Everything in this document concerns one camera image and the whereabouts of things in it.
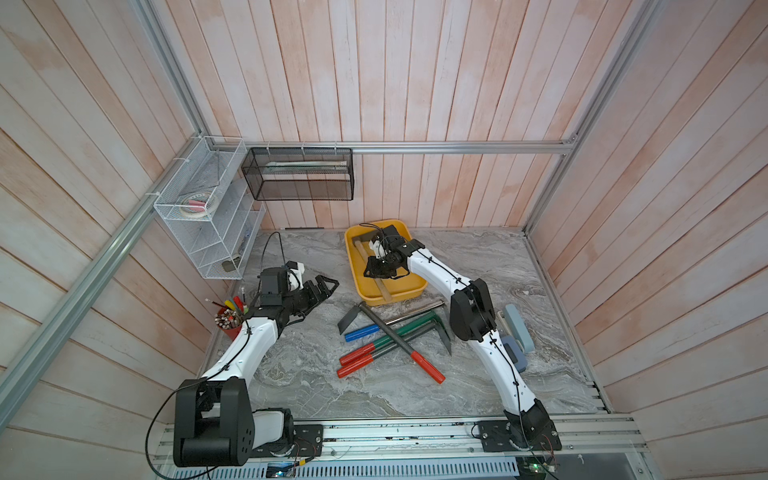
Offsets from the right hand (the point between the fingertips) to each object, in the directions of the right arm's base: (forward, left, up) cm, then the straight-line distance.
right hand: (365, 272), depth 102 cm
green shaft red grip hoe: (-17, -21, -3) cm, 27 cm away
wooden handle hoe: (+5, 0, +4) cm, 6 cm away
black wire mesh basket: (+25, +23, +23) cm, 41 cm away
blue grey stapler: (-28, -45, -1) cm, 53 cm away
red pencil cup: (-26, +33, +14) cm, 44 cm away
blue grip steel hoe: (-21, -1, -2) cm, 22 cm away
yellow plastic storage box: (-8, -12, +2) cm, 14 cm away
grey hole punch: (-20, -47, 0) cm, 51 cm away
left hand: (-15, +9, +10) cm, 20 cm away
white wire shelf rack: (-10, +37, +25) cm, 46 cm away
